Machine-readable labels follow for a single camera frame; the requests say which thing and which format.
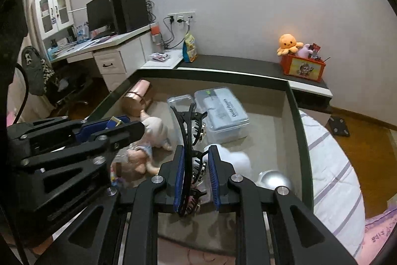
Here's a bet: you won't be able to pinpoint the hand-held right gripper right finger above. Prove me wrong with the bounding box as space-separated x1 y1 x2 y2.
207 145 357 265

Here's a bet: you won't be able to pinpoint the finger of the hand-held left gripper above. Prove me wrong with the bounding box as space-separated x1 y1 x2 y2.
8 115 131 157
6 120 146 222

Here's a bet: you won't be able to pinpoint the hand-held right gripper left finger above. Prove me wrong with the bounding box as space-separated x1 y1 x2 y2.
40 145 187 265

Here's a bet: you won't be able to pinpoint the white toy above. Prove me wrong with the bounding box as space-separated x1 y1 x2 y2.
203 143 252 182

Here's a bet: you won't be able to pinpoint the pink haired doll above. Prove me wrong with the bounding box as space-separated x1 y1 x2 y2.
112 111 173 189

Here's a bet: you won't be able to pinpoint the rose gold cylinder jar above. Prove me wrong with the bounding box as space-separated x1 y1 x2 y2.
121 80 152 117

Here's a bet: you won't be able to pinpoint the black hair claw clip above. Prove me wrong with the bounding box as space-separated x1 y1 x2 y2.
170 103 208 218

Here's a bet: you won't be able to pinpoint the large clear plastic box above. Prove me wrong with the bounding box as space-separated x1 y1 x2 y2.
194 86 250 145

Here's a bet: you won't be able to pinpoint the pink storage box black rim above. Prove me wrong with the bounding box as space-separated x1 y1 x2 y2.
31 68 314 265

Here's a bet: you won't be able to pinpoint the silver metal bowl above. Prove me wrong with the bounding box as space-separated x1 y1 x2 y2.
257 170 294 196

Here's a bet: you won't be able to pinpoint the white drawer cabinet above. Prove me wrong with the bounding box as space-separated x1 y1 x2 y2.
93 51 128 92

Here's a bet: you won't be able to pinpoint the black office chair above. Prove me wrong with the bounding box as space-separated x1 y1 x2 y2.
20 46 94 117

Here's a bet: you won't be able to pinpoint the white nightstand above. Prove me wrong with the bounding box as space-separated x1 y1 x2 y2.
141 49 184 70

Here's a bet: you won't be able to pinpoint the small packets on nightstand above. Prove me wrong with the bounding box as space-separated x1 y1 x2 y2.
150 52 172 62

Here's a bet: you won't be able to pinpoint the white desk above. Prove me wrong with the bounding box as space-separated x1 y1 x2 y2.
46 24 156 64

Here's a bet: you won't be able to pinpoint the orange capped bottle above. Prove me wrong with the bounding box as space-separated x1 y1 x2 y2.
150 23 162 45

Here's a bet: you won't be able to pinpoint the snack bag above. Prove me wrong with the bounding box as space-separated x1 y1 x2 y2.
182 34 199 63

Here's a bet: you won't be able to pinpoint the black computer monitor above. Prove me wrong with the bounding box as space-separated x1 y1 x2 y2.
86 0 117 33

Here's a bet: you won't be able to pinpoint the black headboard shelf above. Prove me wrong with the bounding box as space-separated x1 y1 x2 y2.
138 54 334 98

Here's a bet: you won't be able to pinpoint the white striped bed sheet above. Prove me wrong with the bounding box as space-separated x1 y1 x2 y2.
298 108 367 241

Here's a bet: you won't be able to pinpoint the white glass door cabinet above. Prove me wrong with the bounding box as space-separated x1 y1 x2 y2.
31 0 75 41

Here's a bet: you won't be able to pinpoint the black computer tower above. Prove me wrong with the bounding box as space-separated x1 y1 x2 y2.
111 0 150 35

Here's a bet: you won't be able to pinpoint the black bathroom scale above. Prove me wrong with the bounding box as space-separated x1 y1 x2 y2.
328 116 351 137

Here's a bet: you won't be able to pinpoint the orange printed storage box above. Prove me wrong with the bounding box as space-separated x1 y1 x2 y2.
280 53 327 83

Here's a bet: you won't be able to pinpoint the orange octopus plush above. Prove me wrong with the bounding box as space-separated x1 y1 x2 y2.
277 34 305 56

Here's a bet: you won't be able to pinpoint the pink plush toy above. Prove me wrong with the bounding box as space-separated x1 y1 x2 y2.
295 44 312 58

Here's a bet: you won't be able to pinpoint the pink blanket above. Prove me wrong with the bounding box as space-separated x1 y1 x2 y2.
354 208 397 265

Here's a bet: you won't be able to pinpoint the white wall socket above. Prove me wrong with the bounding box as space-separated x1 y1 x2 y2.
167 12 196 24

